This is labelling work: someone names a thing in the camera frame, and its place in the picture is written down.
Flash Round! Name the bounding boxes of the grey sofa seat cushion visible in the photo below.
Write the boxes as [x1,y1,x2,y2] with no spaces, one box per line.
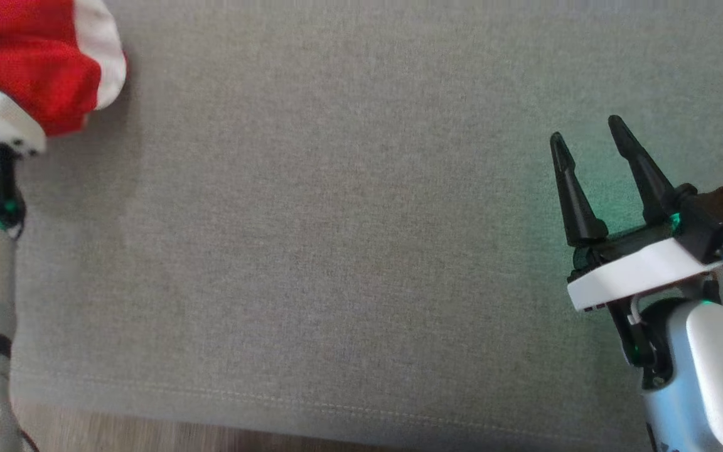
[0,0,723,450]

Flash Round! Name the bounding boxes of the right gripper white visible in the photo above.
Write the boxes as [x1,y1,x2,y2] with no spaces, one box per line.
[550,115,723,313]

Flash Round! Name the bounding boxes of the red Bulls basketball shorts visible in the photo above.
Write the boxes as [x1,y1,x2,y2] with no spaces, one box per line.
[0,0,128,138]

